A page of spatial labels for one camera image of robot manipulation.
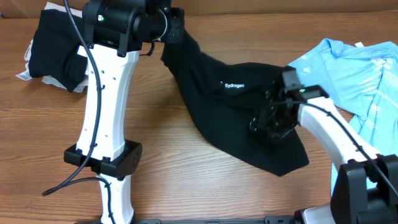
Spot black Sydrogen t-shirt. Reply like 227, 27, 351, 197
161, 32, 309, 176

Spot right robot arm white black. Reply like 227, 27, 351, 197
249, 84, 397, 224

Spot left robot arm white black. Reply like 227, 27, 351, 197
64, 1, 185, 223

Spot folded beige garment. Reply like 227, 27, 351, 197
44, 2, 90, 88

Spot light blue t-shirt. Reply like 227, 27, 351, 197
287, 38, 398, 194

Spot folded black garment on pile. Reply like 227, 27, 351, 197
29, 9, 88, 92

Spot folded grey-white bottom garment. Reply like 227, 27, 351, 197
16, 40, 88, 93

